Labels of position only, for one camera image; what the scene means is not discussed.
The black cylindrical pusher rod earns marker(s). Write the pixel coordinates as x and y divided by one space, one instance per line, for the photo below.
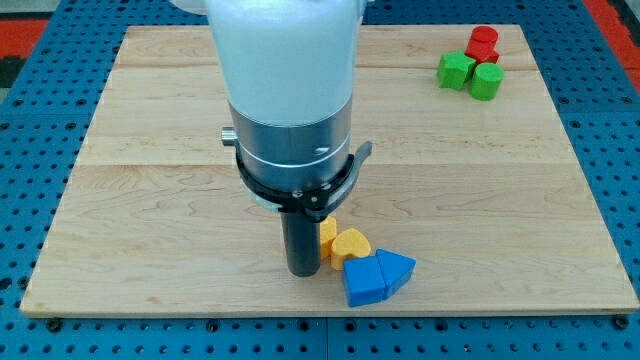
302 244

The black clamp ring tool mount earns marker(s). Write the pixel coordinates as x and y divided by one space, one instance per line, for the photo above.
315 204

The yellow heart block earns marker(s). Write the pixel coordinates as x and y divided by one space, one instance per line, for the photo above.
347 245

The blue cube block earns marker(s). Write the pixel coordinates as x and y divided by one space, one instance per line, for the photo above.
363 281

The blue triangular block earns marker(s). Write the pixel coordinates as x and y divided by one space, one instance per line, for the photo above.
396 270

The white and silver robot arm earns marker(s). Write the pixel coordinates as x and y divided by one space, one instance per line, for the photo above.
288 69

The light wooden board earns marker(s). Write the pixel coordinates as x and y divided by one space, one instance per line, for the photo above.
487 196

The green star block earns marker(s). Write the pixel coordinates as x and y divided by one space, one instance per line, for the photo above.
455 69

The green cylinder block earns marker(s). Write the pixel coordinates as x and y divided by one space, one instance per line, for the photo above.
486 81

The red block under cylinder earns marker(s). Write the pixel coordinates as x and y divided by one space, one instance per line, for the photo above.
482 52

